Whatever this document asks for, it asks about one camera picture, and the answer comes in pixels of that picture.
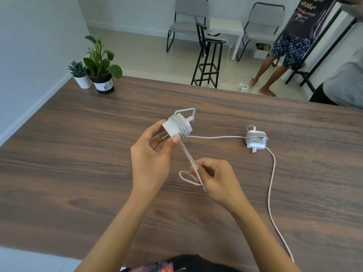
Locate white side table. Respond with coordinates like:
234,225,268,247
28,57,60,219
209,18,245,61

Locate black metal desk frame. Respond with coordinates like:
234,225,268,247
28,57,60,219
285,8,361,93

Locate person's left hand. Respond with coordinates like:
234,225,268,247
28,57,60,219
130,119,182,196

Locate person's right hand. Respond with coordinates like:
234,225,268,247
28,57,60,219
189,158,254,217

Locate black bar stool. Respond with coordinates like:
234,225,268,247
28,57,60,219
190,15,227,89

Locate succulent in white pot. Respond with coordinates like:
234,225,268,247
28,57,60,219
67,61,93,89

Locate person's right forearm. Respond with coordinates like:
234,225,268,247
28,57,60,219
232,205,301,272

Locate person's left forearm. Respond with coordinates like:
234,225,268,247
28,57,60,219
74,189,159,272

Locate small white box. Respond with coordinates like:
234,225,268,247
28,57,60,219
254,43,271,59

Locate long white charging cable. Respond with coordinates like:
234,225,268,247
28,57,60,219
167,107,295,264

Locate green plant in black pot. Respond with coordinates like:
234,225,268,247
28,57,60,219
83,36,123,95

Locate grey-white braided charger cable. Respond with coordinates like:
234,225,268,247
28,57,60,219
246,125,268,144

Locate grey folding chair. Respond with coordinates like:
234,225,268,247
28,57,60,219
166,0,209,53
237,2,285,63

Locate thin white cable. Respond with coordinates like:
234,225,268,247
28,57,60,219
223,39,231,74

